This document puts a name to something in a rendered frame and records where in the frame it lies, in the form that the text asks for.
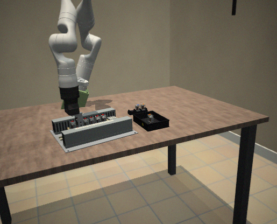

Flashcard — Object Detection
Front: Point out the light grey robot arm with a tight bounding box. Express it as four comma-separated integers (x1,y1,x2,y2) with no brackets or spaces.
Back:
49,0,102,81

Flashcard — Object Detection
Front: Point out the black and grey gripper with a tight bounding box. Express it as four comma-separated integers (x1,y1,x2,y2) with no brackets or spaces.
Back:
58,74,89,127

